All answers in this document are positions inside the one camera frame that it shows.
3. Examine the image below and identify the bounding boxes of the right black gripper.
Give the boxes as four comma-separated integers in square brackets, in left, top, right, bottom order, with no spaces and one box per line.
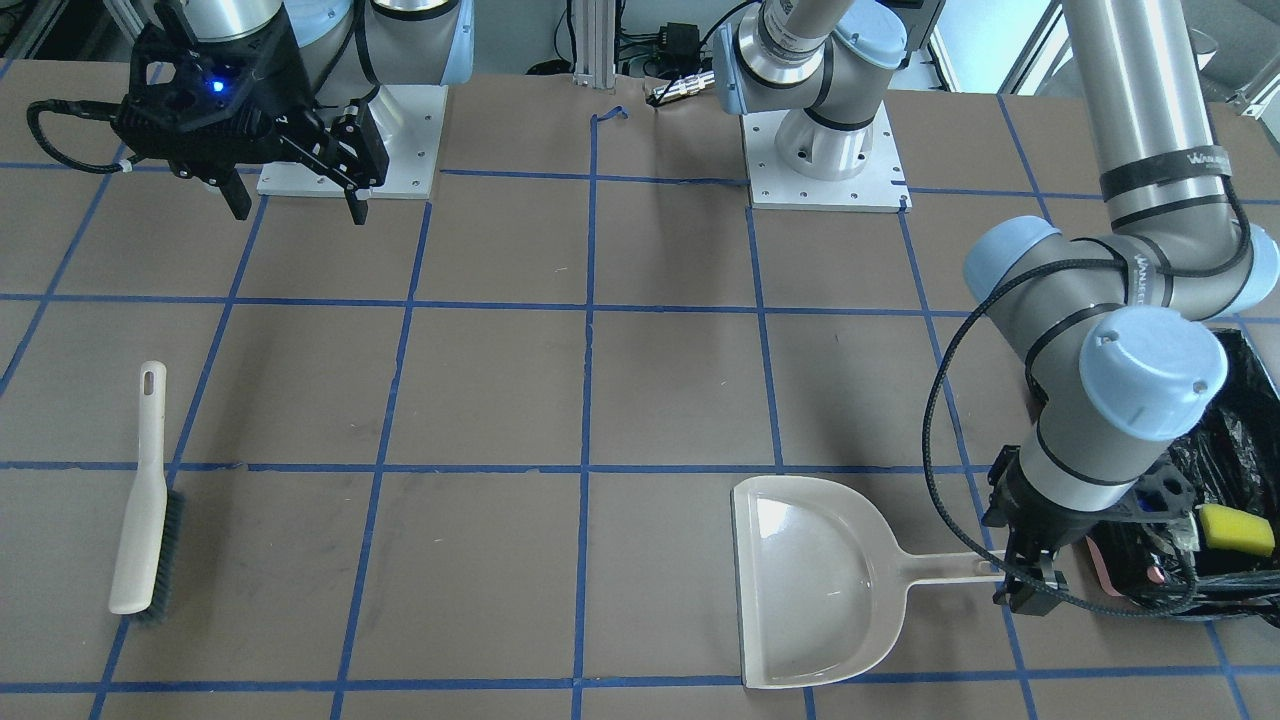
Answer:
[111,1,389,225]

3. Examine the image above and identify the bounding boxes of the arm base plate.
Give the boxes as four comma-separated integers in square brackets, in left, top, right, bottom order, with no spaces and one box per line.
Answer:
[741,105,913,213]
[257,85,449,200]

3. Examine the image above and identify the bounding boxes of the green yellow sponge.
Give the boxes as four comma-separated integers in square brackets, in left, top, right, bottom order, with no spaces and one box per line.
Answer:
[1197,503,1277,557]

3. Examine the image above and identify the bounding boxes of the aluminium frame post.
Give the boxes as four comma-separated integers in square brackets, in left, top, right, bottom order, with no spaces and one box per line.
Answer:
[566,1,620,94]

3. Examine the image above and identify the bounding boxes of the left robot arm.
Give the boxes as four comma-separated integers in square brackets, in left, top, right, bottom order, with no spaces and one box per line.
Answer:
[707,1,1277,618]

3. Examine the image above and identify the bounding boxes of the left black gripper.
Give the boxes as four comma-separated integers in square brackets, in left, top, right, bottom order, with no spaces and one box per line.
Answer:
[982,445,1196,615]

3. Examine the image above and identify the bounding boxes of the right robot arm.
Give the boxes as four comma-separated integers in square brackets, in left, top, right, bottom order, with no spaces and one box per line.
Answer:
[110,1,475,225]

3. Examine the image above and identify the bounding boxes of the beige plastic dustpan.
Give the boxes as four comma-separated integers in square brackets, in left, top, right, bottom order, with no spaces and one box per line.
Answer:
[731,475,1002,691]

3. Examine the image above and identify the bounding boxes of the black lined trash bin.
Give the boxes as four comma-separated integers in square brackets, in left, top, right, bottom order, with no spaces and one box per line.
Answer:
[1085,328,1279,626]

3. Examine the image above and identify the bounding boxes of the white hand brush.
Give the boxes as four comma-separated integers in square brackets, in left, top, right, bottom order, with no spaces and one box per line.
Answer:
[108,360,186,623]

